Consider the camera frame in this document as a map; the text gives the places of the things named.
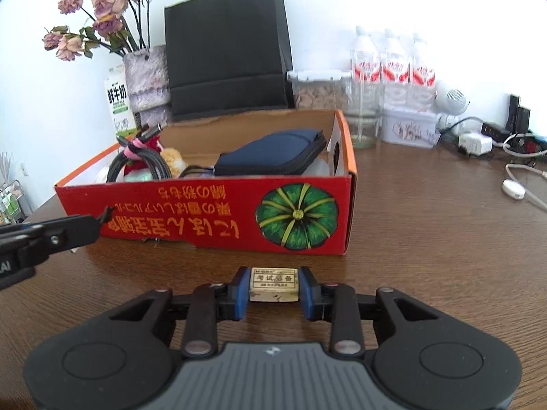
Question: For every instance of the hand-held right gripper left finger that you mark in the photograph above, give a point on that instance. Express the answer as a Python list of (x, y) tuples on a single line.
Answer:
[(241, 292)]

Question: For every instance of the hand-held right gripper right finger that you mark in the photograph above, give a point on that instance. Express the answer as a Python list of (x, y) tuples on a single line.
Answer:
[(305, 292)]

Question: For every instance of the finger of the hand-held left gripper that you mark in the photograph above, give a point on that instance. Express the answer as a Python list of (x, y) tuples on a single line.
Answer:
[(72, 228)]

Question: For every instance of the beige eraser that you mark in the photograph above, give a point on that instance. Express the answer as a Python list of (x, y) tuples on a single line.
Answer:
[(273, 286)]

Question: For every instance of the red cardboard box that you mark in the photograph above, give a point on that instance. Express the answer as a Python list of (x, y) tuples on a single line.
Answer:
[(192, 222)]

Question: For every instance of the red artificial rose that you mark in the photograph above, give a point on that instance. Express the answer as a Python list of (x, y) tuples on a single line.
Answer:
[(147, 156)]

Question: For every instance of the yellow plush toy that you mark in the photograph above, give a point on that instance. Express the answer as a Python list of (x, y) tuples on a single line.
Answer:
[(175, 160)]

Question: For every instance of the white plastic packet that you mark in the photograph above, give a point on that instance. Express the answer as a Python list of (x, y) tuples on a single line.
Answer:
[(320, 166)]

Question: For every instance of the navy zip pouch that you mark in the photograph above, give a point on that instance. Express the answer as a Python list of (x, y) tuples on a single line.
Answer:
[(269, 149)]

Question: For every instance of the clear seed container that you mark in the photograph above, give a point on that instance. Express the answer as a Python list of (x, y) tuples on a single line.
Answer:
[(316, 94)]

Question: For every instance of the pale green plastic bag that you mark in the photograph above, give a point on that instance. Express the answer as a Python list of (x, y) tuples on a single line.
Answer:
[(136, 175)]

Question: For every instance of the white green milk carton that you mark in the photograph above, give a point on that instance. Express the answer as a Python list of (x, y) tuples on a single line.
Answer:
[(119, 102)]

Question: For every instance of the clear glass cup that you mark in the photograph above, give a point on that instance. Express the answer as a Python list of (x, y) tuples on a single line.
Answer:
[(363, 136)]

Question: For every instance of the grey textured vase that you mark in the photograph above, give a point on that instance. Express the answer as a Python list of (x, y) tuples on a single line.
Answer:
[(147, 77)]

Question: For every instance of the white floral tin box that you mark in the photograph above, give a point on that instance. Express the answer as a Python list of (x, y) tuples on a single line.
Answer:
[(406, 130)]

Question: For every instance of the white charger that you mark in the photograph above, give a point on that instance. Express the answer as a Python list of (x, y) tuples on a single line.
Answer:
[(476, 143)]

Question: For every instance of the dried rose bouquet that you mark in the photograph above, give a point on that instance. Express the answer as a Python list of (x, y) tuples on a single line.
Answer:
[(109, 4)]

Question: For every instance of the red label water bottle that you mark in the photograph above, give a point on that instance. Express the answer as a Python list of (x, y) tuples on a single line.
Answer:
[(395, 70), (423, 74), (365, 68)]

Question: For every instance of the black paper bag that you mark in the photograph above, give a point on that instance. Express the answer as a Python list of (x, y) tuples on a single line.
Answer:
[(226, 51)]

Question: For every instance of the white round speaker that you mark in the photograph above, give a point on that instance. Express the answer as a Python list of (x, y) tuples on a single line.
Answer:
[(453, 100)]

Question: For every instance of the black power adapter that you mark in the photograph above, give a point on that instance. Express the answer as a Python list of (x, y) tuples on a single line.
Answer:
[(495, 130)]

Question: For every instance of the black rectangular device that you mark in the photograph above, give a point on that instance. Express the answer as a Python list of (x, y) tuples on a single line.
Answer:
[(514, 111), (523, 118)]

